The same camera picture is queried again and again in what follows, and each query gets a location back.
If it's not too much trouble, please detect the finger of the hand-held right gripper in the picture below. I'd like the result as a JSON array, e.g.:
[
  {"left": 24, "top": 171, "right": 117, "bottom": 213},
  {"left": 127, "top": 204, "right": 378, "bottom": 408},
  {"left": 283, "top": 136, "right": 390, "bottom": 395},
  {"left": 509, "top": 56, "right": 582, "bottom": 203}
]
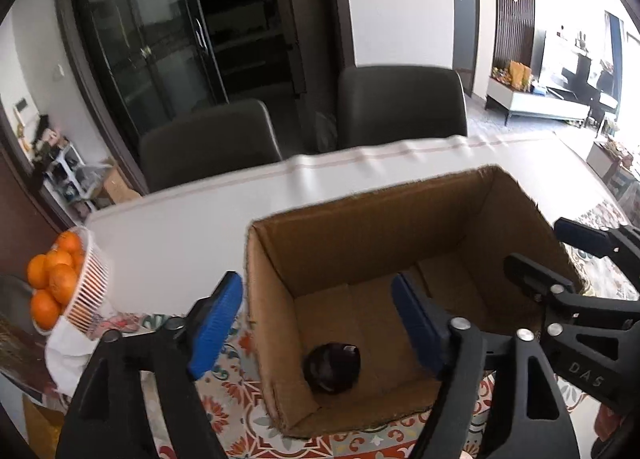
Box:
[
  {"left": 504, "top": 253, "right": 581, "bottom": 310},
  {"left": 554, "top": 217, "right": 640, "bottom": 290}
]

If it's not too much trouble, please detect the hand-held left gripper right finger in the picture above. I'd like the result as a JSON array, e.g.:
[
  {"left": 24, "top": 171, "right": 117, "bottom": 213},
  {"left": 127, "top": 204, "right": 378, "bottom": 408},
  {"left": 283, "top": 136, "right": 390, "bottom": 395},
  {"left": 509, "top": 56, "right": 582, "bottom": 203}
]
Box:
[{"left": 391, "top": 271, "right": 576, "bottom": 459}]

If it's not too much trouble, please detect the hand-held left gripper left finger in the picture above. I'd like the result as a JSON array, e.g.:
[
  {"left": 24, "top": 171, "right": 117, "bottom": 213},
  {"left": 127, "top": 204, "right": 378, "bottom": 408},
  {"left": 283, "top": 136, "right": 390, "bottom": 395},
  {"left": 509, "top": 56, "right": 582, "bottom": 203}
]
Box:
[{"left": 55, "top": 270, "right": 244, "bottom": 459}]

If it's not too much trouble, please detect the dark round object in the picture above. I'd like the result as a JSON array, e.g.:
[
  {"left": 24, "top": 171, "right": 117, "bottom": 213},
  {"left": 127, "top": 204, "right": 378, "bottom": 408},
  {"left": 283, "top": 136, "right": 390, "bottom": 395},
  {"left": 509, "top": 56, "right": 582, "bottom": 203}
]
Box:
[{"left": 302, "top": 341, "right": 362, "bottom": 395}]

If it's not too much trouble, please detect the brown cardboard box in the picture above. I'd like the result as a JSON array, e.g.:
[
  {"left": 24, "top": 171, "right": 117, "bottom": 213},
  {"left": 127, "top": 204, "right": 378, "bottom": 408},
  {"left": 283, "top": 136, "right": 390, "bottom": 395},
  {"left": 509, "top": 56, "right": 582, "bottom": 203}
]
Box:
[{"left": 244, "top": 165, "right": 585, "bottom": 440}]

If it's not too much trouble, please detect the person's right hand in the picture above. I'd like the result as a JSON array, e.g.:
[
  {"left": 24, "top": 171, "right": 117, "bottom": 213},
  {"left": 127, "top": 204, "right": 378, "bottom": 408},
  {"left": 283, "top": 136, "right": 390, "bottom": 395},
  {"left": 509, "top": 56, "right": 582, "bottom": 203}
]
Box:
[{"left": 595, "top": 409, "right": 632, "bottom": 442}]

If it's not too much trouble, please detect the tile patterned tablecloth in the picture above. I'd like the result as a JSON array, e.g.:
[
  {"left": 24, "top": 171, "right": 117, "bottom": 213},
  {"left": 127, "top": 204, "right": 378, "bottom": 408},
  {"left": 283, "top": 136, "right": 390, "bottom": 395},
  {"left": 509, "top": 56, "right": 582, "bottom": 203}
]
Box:
[{"left": 85, "top": 134, "right": 640, "bottom": 459}]

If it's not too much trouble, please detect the white television console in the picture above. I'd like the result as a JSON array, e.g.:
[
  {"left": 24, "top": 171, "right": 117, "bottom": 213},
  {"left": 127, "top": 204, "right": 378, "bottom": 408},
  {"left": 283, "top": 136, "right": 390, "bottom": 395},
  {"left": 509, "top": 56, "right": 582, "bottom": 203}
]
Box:
[{"left": 484, "top": 75, "right": 591, "bottom": 127}]

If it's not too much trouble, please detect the fabric covered tissue box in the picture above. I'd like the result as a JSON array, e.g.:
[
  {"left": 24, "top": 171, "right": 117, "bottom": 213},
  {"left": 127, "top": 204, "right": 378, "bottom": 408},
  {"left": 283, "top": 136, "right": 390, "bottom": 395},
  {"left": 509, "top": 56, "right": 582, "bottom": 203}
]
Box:
[{"left": 44, "top": 304, "right": 171, "bottom": 397}]

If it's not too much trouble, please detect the pile of oranges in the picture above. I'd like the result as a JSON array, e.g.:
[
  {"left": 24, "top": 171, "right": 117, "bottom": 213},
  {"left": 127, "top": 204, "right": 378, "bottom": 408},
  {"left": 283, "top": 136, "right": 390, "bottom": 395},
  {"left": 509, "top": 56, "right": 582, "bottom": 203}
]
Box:
[{"left": 26, "top": 230, "right": 86, "bottom": 332}]

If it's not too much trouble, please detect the television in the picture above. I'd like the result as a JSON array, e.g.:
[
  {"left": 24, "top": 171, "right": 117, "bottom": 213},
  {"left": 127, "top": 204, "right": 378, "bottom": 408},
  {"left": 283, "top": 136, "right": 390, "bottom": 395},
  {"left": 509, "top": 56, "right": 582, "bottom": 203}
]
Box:
[{"left": 532, "top": 12, "right": 628, "bottom": 105}]

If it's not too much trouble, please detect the small cardboard carton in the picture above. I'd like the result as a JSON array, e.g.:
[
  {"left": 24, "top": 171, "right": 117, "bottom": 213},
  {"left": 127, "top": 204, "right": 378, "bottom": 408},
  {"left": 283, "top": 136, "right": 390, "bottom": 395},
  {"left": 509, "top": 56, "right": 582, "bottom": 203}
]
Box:
[{"left": 97, "top": 159, "right": 143, "bottom": 207}]

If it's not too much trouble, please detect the yellow paper bag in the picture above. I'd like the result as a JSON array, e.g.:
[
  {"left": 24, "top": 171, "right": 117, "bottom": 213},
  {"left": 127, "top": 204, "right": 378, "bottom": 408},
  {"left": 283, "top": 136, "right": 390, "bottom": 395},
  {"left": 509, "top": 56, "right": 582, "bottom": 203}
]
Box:
[{"left": 507, "top": 60, "right": 533, "bottom": 89}]

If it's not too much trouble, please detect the dark grey dining chair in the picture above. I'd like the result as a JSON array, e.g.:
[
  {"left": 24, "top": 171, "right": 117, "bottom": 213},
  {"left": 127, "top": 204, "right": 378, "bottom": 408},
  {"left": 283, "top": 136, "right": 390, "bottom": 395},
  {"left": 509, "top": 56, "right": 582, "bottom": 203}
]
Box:
[
  {"left": 336, "top": 65, "right": 469, "bottom": 150},
  {"left": 137, "top": 99, "right": 283, "bottom": 194}
]

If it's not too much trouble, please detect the yellow woven basket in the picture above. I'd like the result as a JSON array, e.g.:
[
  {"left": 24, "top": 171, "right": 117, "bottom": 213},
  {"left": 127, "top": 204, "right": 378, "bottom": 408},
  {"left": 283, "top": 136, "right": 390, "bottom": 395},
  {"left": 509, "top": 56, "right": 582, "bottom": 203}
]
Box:
[{"left": 22, "top": 396, "right": 66, "bottom": 459}]

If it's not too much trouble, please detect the cluttered white storage rack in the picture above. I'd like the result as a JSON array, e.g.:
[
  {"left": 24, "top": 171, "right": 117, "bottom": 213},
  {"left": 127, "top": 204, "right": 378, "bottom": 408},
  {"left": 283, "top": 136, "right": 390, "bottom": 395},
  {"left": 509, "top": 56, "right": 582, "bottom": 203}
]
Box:
[{"left": 30, "top": 114, "right": 96, "bottom": 212}]

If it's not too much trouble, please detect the brown wooden door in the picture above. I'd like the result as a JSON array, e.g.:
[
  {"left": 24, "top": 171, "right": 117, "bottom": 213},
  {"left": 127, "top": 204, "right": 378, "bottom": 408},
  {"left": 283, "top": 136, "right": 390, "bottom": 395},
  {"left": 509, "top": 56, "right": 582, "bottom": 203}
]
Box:
[{"left": 0, "top": 109, "right": 76, "bottom": 260}]

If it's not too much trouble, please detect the dark interior door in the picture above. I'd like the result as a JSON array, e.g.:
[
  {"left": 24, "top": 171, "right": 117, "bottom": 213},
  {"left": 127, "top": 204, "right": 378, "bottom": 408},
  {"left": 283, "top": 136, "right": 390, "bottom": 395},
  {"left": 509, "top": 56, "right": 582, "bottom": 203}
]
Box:
[{"left": 449, "top": 0, "right": 481, "bottom": 95}]

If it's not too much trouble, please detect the black glass door cabinet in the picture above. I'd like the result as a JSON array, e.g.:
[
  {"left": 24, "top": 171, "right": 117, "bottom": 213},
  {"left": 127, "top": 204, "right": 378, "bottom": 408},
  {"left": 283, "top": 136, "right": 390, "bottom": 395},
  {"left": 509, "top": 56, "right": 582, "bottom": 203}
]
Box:
[{"left": 52, "top": 0, "right": 351, "bottom": 190}]

